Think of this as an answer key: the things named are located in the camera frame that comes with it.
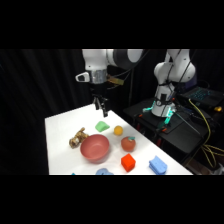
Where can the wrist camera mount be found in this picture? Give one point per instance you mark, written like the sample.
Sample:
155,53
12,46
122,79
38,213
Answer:
83,77

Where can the red cube block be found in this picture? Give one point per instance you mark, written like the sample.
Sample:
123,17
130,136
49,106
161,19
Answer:
128,162

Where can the black robot stand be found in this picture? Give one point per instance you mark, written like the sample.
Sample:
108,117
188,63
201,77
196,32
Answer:
173,133

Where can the green triangle block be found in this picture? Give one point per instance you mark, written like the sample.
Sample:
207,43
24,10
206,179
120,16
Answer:
102,126

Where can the orange toy fruit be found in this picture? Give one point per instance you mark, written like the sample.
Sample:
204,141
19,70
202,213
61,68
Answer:
128,144

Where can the brown plush toy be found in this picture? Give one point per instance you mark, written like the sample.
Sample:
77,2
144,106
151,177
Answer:
78,137

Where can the black curtain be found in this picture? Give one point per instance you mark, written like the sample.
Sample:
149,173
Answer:
40,100

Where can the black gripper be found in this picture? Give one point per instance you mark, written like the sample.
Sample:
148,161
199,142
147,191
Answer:
98,87

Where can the light blue block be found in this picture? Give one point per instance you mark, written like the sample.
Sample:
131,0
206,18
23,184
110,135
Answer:
104,171

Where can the blue rectangular block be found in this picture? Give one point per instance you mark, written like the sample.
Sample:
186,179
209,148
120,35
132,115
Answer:
157,165

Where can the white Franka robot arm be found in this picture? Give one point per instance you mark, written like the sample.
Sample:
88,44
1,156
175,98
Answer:
173,71

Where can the small teal block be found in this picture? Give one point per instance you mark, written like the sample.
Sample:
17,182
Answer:
73,173

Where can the yellow ball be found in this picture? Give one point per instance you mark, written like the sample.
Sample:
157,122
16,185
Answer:
118,130

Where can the pink bowl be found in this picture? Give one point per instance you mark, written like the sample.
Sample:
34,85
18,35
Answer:
95,148

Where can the black laptop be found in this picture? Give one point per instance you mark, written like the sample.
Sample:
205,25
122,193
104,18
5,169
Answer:
201,95

